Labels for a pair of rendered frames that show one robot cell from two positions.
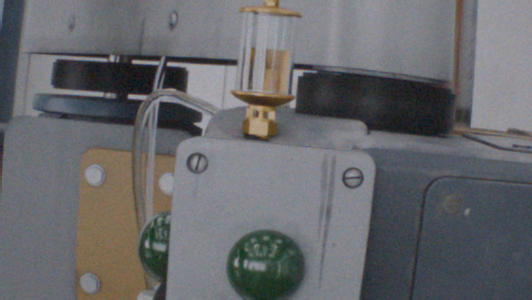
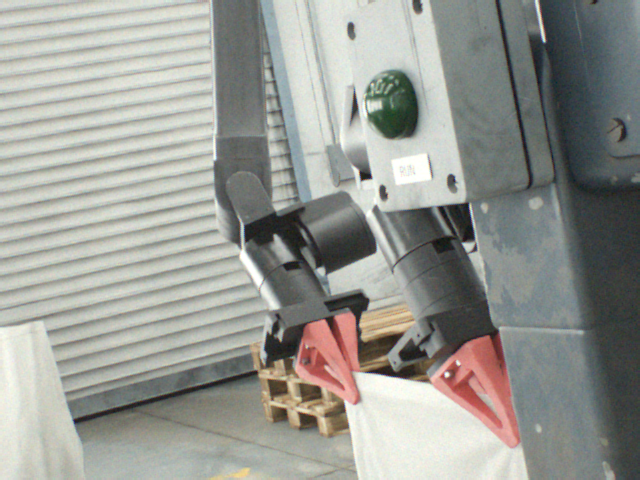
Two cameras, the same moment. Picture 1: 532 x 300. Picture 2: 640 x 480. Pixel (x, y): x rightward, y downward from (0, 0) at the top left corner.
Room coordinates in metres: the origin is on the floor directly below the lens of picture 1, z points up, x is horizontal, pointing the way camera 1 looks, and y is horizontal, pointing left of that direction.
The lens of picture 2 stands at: (0.16, -0.46, 1.27)
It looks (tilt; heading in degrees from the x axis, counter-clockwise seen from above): 3 degrees down; 61
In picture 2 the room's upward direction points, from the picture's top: 11 degrees counter-clockwise
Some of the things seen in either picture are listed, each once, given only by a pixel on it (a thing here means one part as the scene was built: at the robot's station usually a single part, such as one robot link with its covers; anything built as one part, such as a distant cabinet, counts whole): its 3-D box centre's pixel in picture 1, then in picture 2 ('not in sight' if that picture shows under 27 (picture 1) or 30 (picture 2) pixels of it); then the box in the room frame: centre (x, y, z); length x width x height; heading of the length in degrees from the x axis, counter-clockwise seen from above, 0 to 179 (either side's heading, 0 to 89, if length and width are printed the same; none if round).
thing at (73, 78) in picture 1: (117, 80); not in sight; (1.01, 0.12, 1.35); 0.12 x 0.12 x 0.04
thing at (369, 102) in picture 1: (378, 103); not in sight; (0.66, -0.06, 1.35); 0.09 x 0.09 x 0.03
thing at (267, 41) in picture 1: (266, 52); not in sight; (0.55, 0.00, 1.37); 0.03 x 0.02 x 0.03; 86
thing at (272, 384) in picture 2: not in sight; (394, 358); (3.64, 5.21, 0.22); 1.21 x 0.84 x 0.14; 176
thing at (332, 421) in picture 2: not in sight; (396, 386); (3.62, 5.21, 0.07); 1.20 x 0.82 x 0.14; 174
